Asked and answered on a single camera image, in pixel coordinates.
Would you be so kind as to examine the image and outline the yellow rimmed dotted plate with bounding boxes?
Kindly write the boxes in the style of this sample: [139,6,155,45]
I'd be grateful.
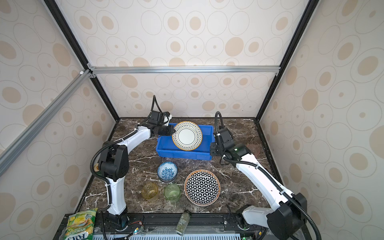
[172,121,203,151]

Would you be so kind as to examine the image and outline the orange rimmed geometric plate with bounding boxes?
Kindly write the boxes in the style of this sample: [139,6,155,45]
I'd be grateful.
[184,169,221,207]

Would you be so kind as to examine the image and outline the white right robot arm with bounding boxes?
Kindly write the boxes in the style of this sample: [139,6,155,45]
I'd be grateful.
[211,127,307,240]

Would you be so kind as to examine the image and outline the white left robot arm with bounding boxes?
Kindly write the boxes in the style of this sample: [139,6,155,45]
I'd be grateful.
[93,111,175,216]

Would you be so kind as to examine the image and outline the blue plastic bin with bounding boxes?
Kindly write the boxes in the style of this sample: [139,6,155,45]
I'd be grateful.
[156,121,215,161]

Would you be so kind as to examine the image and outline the blue floral ceramic bowl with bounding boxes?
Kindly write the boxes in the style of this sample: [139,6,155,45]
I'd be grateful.
[157,162,178,183]

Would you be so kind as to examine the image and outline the green glass cup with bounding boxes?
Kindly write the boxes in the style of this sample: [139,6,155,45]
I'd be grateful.
[164,184,181,202]

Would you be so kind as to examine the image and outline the yellow glass cup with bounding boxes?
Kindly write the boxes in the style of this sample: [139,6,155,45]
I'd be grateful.
[142,183,159,202]

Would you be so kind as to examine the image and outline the silver aluminium crossbar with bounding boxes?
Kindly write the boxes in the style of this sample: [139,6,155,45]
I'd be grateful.
[91,66,280,74]

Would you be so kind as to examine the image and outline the spice jar with herbs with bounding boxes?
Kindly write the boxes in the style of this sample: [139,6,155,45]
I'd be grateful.
[175,210,192,236]

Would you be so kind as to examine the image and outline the yellow green snack bag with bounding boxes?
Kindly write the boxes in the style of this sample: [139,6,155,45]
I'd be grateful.
[64,208,98,240]

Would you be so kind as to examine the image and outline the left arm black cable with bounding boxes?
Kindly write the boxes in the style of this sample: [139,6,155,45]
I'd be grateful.
[89,95,164,185]

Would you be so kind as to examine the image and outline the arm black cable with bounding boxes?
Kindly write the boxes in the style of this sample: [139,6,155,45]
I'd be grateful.
[89,95,164,185]
[214,111,322,240]

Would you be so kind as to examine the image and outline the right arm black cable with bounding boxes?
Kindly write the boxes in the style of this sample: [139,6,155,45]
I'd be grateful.
[214,111,322,240]

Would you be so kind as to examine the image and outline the black corner frame post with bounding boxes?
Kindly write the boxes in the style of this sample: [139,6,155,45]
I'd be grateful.
[44,0,120,122]

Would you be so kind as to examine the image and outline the silver aluminium side rail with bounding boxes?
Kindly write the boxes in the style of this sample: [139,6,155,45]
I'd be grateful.
[1,70,90,175]

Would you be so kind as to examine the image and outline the black right corner post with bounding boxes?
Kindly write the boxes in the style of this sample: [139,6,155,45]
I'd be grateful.
[256,0,320,123]

